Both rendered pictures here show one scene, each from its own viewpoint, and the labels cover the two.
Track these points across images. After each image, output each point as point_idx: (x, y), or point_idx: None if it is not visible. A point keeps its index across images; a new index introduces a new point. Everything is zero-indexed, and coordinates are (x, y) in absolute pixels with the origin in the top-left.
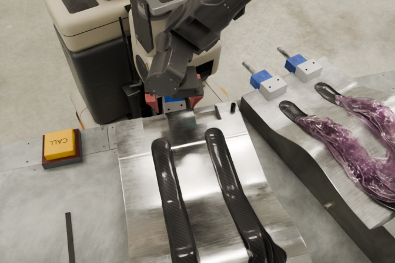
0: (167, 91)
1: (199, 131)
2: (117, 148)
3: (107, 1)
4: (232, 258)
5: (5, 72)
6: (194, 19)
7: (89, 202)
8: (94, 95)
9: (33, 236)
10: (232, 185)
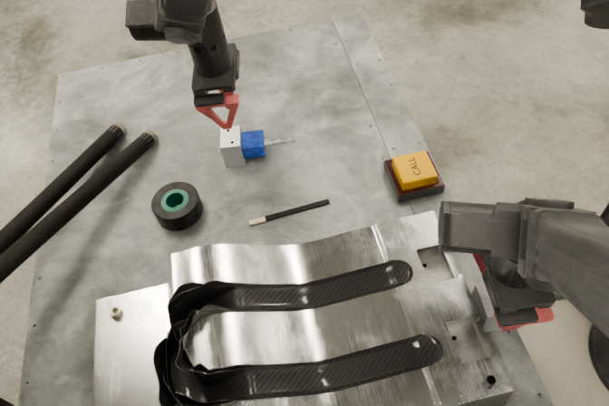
0: (439, 238)
1: (430, 326)
2: (389, 221)
3: None
4: (212, 351)
5: None
6: (526, 218)
7: (342, 219)
8: None
9: (303, 177)
10: (340, 378)
